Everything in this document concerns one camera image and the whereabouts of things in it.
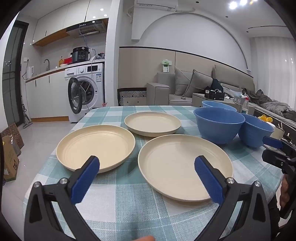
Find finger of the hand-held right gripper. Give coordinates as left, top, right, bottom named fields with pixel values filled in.
left=263, top=136, right=296, bottom=153
left=262, top=149, right=293, bottom=173

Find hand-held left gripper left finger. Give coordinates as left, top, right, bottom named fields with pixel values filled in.
left=24, top=156, right=100, bottom=241

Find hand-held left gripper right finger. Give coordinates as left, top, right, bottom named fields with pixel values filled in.
left=194, top=156, right=272, bottom=241

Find small blue bowl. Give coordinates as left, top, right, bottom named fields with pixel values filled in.
left=238, top=113, right=275, bottom=148

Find large beige plate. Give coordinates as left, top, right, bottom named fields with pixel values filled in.
left=138, top=134, right=233, bottom=202
left=56, top=125, right=136, bottom=174

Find large blue bowl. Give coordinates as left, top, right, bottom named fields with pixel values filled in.
left=193, top=107, right=246, bottom=144
left=202, top=100, right=238, bottom=112

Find small beige plate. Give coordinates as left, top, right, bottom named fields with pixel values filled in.
left=124, top=111, right=182, bottom=137

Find person's right hand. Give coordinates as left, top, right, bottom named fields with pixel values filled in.
left=280, top=177, right=290, bottom=209

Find person's left hand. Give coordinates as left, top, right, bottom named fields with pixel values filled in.
left=131, top=235, right=156, bottom=241

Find grey blanket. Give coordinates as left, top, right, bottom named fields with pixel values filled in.
left=254, top=89, right=296, bottom=121

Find teal checkered tablecloth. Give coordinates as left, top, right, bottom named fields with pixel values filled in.
left=23, top=105, right=285, bottom=241

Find clear plastic bottle red cap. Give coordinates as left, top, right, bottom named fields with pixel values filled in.
left=242, top=97, right=250, bottom=115

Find black box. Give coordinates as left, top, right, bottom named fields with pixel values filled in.
left=204, top=87, right=225, bottom=101

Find brown cardboard box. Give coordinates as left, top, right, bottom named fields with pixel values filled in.
left=1, top=136, right=20, bottom=182

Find grey side cabinet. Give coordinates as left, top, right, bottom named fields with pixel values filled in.
left=192, top=93, right=239, bottom=112

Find dark blue bag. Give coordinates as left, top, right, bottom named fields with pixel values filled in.
left=211, top=79, right=224, bottom=92

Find upright vacuum cleaner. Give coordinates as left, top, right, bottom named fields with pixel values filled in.
left=21, top=103, right=33, bottom=129

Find patterned cardboard box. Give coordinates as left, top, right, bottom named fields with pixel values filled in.
left=0, top=123, right=25, bottom=151

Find white kitchen counter cabinet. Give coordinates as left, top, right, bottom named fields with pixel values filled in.
left=25, top=67, right=70, bottom=122

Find grey sofa cushion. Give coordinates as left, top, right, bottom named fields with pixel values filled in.
left=174, top=67, right=194, bottom=96
left=184, top=70, right=213, bottom=98

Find chair with patterned back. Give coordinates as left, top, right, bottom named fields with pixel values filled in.
left=117, top=88, right=147, bottom=107

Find grey sofa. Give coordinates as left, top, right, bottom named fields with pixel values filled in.
left=146, top=67, right=296, bottom=121

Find white washing machine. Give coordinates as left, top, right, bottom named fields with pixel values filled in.
left=63, top=62, right=106, bottom=123

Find black pressure cooker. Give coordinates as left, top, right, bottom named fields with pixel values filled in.
left=70, top=47, right=91, bottom=64

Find dark glass door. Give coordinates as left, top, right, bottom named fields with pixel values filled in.
left=2, top=21, right=29, bottom=128

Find steel range hood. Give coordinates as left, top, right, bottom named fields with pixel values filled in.
left=66, top=20, right=108, bottom=38

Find white upper kitchen cabinets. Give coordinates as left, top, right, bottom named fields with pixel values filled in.
left=31, top=0, right=91, bottom=45

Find white air conditioner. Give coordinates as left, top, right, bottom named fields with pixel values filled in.
left=134, top=0, right=179, bottom=12

